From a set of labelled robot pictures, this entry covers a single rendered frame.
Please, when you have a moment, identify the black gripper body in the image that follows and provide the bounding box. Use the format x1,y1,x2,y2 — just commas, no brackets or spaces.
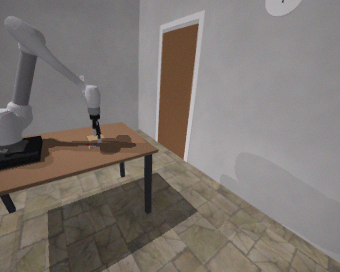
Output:
90,114,100,123

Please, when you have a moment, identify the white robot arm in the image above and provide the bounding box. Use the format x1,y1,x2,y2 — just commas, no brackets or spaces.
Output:
0,16,101,156

